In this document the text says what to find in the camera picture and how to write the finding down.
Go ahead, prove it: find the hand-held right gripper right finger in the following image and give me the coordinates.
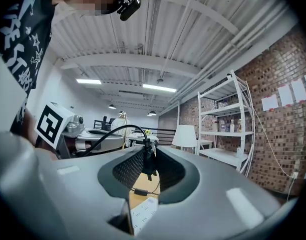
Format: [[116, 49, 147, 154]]
[[136, 145, 298, 240]]

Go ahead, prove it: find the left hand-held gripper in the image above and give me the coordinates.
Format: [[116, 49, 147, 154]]
[[34, 101, 126, 160]]

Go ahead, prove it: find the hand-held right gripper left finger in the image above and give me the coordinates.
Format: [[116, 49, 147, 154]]
[[0, 130, 146, 240]]

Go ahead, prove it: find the white globe lamp gold frame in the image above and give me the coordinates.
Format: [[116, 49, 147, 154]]
[[110, 110, 130, 138]]

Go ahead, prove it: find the black lamp plug with cable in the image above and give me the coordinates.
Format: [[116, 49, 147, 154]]
[[82, 124, 159, 182]]

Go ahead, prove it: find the white power strip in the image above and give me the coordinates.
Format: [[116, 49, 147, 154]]
[[131, 196, 159, 236]]

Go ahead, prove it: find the white shade table lamp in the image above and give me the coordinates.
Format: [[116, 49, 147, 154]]
[[172, 124, 198, 152]]

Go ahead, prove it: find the black chair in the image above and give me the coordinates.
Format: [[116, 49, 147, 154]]
[[93, 115, 116, 132]]

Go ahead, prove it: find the white desk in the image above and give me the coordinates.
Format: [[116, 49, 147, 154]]
[[125, 133, 160, 147]]

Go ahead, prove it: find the black metal railing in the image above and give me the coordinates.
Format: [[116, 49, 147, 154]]
[[140, 126, 177, 148]]

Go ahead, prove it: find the white side table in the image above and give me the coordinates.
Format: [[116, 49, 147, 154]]
[[195, 138, 215, 151]]

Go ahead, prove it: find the rectangular ceiling light panel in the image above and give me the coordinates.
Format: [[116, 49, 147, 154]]
[[142, 83, 177, 93], [76, 78, 102, 86]]

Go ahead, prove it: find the white metal shelf rack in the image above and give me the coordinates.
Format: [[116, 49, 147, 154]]
[[197, 69, 256, 178]]

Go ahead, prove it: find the black printed t-shirt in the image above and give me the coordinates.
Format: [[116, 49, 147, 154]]
[[0, 0, 57, 135]]

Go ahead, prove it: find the black cable with inline switch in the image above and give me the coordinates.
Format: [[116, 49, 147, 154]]
[[131, 180, 160, 197]]

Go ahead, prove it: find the white wall cable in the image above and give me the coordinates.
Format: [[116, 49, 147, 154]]
[[252, 108, 297, 202]]

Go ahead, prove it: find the black head-worn camera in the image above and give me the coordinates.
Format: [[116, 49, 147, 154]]
[[116, 0, 142, 22]]

